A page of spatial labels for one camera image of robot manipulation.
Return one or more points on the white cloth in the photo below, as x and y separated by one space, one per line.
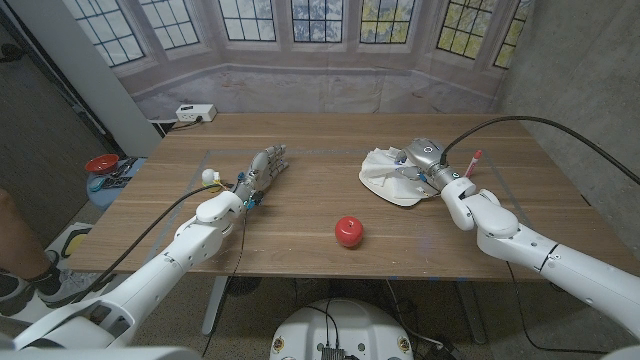
382 167

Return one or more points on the white robot torso edge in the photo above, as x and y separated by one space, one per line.
100 354

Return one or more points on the black hand tools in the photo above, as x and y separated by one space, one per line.
120 172

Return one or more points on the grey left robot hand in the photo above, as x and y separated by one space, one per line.
262 169

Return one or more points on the red bowl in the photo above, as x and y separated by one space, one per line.
101 164

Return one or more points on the blue round stool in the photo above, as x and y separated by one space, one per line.
107 197

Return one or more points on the white floor mat yellow print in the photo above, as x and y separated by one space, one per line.
61 245

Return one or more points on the cream square dish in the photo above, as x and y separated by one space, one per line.
395 200

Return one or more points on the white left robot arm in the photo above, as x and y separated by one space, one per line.
165 260

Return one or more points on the black shoe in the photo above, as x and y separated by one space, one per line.
12 298

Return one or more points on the printed window backdrop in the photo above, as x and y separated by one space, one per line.
310 85

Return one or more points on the person's bare leg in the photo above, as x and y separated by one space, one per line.
15 240

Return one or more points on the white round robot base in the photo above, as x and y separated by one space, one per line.
345 330

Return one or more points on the red apple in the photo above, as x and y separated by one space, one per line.
349 232

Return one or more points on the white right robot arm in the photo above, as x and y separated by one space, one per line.
550 255

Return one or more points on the red capped white marker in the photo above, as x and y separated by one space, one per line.
475 159

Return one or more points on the dark perforated wall panel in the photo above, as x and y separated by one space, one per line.
40 145

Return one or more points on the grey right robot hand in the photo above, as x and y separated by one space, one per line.
425 157

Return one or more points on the grey table leg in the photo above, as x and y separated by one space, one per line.
215 305
471 312

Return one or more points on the white power strip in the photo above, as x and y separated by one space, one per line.
195 113

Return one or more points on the grey sneaker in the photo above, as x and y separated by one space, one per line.
72 286

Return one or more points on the white ball on yellow base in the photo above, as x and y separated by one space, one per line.
209 176

